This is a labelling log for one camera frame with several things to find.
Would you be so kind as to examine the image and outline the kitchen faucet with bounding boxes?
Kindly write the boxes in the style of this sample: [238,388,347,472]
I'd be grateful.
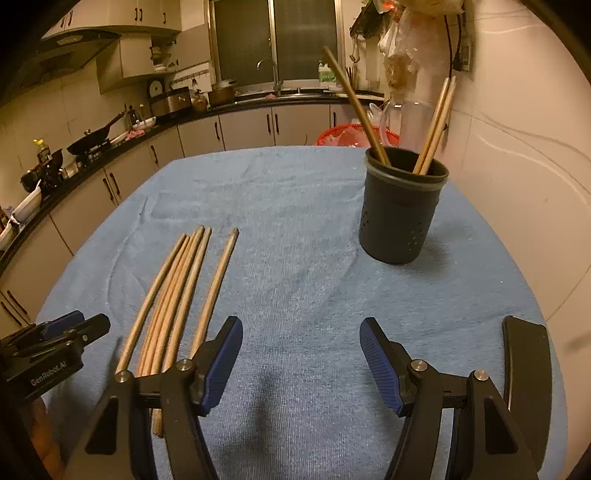
[256,58,283,96]

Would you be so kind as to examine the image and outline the dark kitchen window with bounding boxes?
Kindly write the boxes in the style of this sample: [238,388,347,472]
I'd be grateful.
[204,0,344,88]

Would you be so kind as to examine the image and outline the blue towel table cloth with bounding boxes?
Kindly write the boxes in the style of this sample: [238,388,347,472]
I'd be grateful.
[38,147,543,479]

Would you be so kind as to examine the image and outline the white bowl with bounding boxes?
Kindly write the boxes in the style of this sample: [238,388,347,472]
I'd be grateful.
[11,181,42,224]

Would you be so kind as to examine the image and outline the dark perforated utensil holder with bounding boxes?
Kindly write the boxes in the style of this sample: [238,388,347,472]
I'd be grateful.
[359,147,449,265]

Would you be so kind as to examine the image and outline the black wok pan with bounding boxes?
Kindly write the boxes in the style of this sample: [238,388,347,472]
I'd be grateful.
[67,111,125,156]

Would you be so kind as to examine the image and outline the dark wooden chopstick in holder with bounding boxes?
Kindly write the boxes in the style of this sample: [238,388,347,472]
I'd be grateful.
[322,46,391,167]

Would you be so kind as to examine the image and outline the light wooden chopstick in holder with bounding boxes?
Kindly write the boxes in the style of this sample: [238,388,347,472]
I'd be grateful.
[420,76,457,175]
[413,77,451,174]

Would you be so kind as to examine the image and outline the red plastic basket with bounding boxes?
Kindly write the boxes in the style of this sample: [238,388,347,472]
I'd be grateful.
[315,124,399,149]

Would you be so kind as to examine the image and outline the clear glass pitcher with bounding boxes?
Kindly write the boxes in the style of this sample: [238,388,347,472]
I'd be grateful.
[379,100,435,153]

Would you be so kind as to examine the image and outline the metal cooking pot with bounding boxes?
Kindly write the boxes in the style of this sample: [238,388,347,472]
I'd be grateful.
[207,80,236,108]

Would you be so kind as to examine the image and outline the range hood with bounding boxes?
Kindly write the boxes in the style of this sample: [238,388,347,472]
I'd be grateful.
[23,28,120,73]

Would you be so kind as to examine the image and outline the hanging plastic bags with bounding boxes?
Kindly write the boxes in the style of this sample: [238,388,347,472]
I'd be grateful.
[349,1,465,98]

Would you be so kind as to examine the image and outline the black power cable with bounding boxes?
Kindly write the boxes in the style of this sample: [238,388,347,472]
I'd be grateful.
[443,13,468,80]

